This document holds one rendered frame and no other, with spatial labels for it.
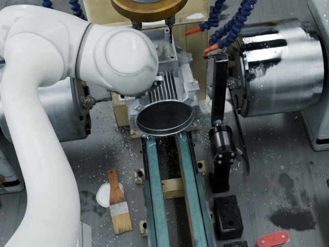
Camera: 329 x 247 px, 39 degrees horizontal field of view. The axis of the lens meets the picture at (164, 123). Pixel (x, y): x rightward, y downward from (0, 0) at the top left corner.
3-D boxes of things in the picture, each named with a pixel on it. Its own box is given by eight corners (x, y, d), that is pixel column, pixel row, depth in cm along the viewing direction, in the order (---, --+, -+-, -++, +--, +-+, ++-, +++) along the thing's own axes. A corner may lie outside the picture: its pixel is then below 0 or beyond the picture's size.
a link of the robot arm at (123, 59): (165, 50, 87) (99, 32, 87) (166, 27, 72) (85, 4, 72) (149, 105, 86) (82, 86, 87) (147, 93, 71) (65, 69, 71)
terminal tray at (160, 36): (135, 51, 126) (132, 32, 120) (173, 45, 127) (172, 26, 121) (139, 84, 120) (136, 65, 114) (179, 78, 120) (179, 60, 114)
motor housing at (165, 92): (127, 88, 139) (118, 43, 123) (188, 79, 139) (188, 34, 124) (133, 143, 127) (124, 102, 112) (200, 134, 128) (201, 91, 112)
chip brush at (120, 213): (103, 171, 137) (102, 170, 136) (119, 167, 137) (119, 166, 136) (115, 235, 125) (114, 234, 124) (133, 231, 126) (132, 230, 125)
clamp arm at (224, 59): (210, 119, 122) (213, 53, 101) (221, 118, 122) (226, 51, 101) (212, 130, 120) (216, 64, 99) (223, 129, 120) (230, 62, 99)
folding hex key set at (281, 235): (285, 231, 123) (286, 229, 122) (290, 242, 121) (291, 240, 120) (254, 240, 122) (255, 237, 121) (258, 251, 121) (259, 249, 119)
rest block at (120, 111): (116, 111, 149) (110, 88, 139) (137, 109, 149) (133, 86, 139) (117, 127, 146) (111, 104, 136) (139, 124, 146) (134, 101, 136)
